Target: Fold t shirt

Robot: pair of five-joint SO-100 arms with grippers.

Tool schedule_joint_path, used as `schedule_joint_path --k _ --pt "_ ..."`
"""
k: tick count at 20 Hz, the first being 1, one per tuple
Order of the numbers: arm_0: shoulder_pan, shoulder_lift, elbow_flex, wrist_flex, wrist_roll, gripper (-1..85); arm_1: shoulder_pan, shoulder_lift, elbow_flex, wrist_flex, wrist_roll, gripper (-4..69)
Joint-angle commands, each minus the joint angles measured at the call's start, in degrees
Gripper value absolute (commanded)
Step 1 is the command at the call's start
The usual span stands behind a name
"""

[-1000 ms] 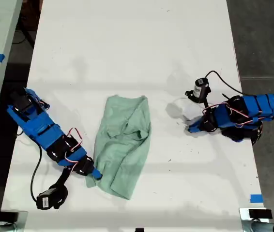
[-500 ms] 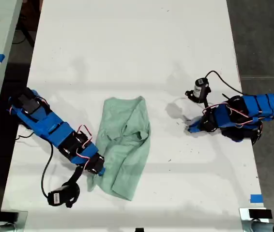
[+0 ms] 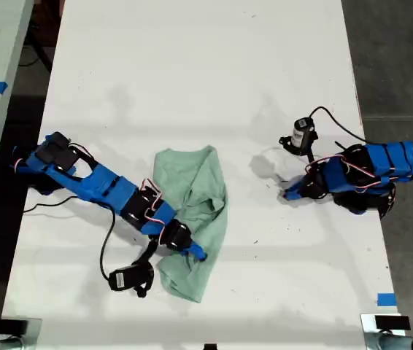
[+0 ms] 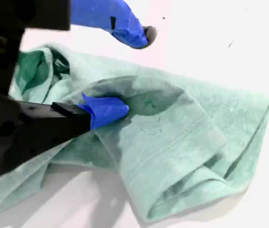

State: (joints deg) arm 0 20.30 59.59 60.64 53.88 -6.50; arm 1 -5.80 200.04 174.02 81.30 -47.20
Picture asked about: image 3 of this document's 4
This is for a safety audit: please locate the pale green T-shirt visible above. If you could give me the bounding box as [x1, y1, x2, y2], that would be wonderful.
[153, 144, 229, 303]

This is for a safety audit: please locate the square blue tape piece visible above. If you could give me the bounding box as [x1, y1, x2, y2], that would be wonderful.
[377, 292, 398, 308]

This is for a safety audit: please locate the small black box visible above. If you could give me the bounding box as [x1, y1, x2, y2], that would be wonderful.
[374, 315, 411, 331]
[0, 319, 28, 335]

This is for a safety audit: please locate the black camera stalk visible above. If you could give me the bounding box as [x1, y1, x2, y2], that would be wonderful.
[278, 129, 320, 164]
[131, 240, 156, 298]

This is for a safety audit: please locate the black camera box white label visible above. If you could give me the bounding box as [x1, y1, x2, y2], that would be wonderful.
[292, 117, 316, 147]

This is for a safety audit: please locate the black camera cable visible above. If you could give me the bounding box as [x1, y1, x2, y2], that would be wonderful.
[99, 208, 117, 281]
[307, 105, 370, 145]

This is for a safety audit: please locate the black power cable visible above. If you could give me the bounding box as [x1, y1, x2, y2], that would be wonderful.
[22, 195, 80, 214]

